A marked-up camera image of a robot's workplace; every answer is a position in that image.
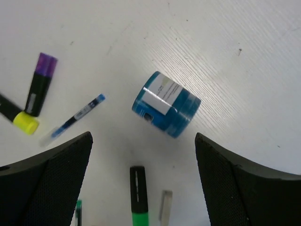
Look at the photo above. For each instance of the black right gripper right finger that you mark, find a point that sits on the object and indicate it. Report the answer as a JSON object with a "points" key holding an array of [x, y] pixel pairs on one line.
{"points": [[240, 192]]}

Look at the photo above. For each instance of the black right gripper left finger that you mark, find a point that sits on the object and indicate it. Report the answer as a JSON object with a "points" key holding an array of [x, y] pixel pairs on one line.
{"points": [[43, 190]]}

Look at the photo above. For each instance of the green refill pen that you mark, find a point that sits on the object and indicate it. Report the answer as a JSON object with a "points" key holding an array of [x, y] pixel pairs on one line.
{"points": [[78, 213]]}

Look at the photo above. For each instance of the grey eraser bar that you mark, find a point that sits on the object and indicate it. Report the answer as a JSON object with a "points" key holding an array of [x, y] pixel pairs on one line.
{"points": [[165, 210]]}

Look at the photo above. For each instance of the yellow cap black highlighter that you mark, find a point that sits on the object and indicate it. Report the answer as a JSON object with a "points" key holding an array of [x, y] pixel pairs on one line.
{"points": [[18, 117]]}

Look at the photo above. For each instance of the green cap black highlighter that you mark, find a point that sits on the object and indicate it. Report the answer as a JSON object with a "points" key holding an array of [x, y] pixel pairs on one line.
{"points": [[139, 198]]}

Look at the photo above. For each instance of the blue refill pen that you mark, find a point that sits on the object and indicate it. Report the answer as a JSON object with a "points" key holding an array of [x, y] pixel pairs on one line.
{"points": [[56, 132]]}

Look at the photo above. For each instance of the purple cap black highlighter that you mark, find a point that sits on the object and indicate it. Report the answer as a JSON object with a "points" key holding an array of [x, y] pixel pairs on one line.
{"points": [[41, 80]]}

